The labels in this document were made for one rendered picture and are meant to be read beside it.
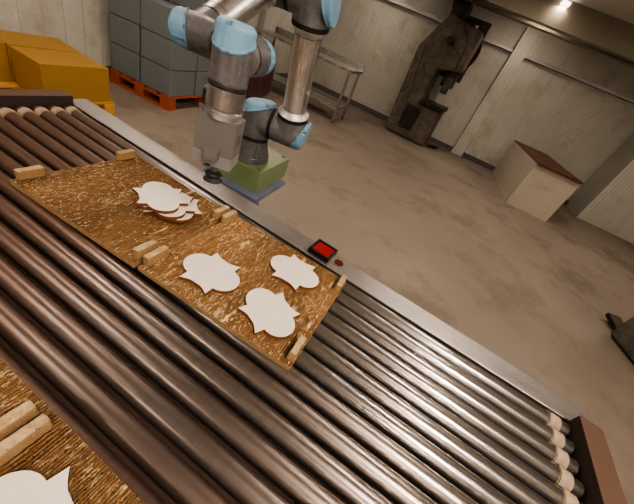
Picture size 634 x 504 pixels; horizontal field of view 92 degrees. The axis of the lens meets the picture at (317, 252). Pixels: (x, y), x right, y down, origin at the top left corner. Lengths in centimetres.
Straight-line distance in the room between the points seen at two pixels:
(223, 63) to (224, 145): 15
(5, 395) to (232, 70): 62
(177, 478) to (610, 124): 1010
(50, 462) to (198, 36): 76
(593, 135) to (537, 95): 161
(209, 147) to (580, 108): 955
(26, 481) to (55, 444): 5
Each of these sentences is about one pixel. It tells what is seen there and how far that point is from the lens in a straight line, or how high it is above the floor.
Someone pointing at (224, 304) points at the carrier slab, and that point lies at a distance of 73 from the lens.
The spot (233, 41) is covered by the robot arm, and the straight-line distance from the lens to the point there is 67.
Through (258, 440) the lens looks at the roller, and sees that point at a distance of 62.
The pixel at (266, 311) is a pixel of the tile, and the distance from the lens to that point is 72.
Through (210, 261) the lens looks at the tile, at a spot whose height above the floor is 95.
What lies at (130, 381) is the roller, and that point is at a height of 92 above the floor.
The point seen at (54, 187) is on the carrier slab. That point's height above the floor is 94.
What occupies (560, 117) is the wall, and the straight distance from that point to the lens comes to 985.
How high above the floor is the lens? 149
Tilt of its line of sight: 35 degrees down
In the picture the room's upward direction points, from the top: 24 degrees clockwise
